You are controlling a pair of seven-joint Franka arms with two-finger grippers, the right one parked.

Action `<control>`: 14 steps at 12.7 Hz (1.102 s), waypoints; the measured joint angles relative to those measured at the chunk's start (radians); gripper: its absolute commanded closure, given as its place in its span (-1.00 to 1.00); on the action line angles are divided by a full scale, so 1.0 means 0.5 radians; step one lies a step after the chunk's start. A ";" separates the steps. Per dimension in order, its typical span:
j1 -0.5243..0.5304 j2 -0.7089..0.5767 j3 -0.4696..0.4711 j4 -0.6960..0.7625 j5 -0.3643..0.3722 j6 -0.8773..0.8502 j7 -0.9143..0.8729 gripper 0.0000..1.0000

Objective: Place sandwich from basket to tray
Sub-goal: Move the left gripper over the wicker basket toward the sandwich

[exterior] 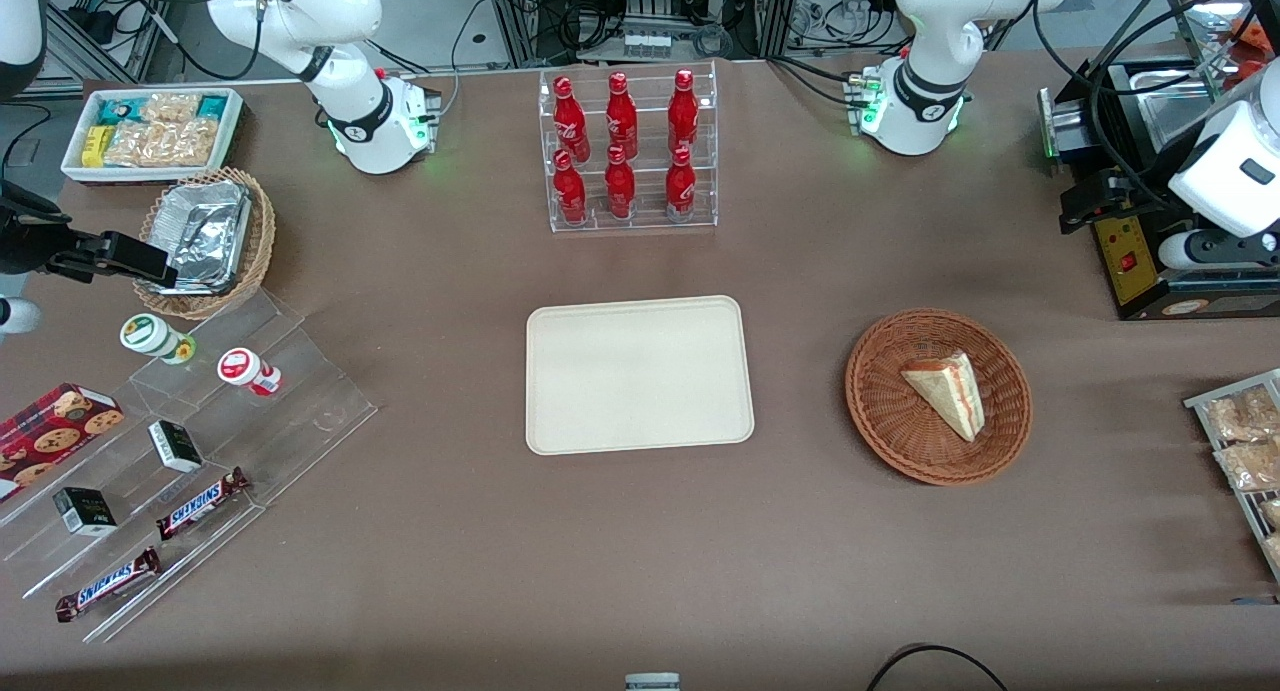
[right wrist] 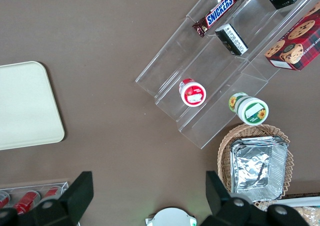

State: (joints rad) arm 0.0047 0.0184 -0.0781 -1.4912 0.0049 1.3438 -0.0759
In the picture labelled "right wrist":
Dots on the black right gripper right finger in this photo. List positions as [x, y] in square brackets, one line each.
[220, 201]

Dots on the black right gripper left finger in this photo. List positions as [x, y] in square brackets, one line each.
[72, 198]

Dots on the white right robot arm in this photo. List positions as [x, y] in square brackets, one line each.
[170, 217]

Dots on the aluminium foil tray stack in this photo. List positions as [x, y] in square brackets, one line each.
[257, 168]

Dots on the light wicker basket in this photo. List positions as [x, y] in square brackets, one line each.
[225, 148]

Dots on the cream rectangular tray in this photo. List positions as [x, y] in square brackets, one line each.
[27, 105]

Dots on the clear acrylic bottle rack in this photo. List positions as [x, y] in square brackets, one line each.
[62, 186]

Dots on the red cola bottle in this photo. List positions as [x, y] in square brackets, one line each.
[3, 198]
[26, 201]
[51, 193]

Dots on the white snack bin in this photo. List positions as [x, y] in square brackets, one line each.
[297, 200]

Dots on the clear cracker bag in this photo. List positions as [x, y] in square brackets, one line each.
[310, 214]

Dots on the green sunflower yogurt cup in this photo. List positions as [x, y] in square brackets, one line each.
[251, 110]

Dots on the red lidded yogurt cup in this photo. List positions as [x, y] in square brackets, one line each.
[193, 95]

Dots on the clear acrylic stepped shelf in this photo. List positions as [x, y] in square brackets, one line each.
[175, 60]

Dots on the red tartan cookie box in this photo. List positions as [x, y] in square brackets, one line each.
[297, 40]

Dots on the Snickers chocolate bar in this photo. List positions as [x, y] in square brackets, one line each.
[218, 11]

